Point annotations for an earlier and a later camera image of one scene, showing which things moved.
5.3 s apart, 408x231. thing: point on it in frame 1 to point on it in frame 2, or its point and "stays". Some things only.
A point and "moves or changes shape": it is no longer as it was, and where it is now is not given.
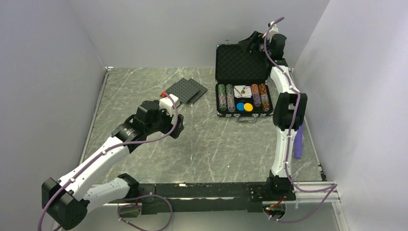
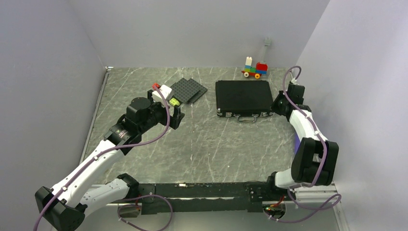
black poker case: (242, 90) moves or changes shape
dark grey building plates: (184, 89) stays
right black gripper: (252, 43) to (274, 105)
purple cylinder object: (298, 145) stays
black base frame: (208, 198) stays
